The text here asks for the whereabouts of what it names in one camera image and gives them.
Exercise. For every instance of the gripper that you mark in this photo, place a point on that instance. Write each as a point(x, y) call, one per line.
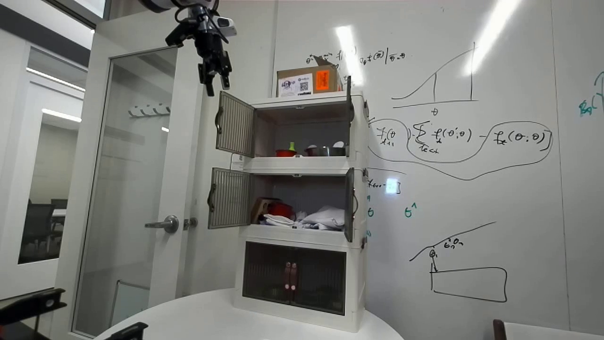
point(207, 38)

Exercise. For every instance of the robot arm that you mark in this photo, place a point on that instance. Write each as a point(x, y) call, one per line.
point(158, 4)

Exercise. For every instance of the grey ribbed cabinet door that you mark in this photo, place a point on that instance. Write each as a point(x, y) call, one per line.
point(321, 283)
point(266, 274)
point(349, 118)
point(349, 205)
point(236, 123)
point(231, 198)

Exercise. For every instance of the glass room door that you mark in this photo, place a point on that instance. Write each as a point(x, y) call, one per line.
point(132, 189)

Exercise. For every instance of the row of coat hooks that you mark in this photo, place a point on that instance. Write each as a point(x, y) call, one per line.
point(150, 110)

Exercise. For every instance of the white paper label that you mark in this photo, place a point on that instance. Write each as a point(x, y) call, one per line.
point(237, 163)

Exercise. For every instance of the cardboard box with labels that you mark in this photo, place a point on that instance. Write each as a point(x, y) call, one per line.
point(306, 80)

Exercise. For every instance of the red bowl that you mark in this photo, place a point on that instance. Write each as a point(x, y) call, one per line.
point(285, 153)

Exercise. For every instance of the white storage cabinet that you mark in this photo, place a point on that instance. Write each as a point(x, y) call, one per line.
point(302, 165)

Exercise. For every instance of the red pot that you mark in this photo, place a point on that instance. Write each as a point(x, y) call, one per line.
point(281, 209)

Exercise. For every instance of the white cloth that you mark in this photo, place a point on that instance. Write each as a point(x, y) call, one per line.
point(325, 218)

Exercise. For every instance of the black clamp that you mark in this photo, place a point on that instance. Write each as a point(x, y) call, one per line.
point(130, 331)
point(28, 304)

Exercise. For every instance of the whiteboard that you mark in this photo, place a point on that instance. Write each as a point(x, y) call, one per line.
point(472, 165)

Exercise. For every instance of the brown chair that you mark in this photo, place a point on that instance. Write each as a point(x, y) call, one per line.
point(499, 330)

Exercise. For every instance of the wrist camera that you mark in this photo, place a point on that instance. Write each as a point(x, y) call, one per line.
point(227, 26)

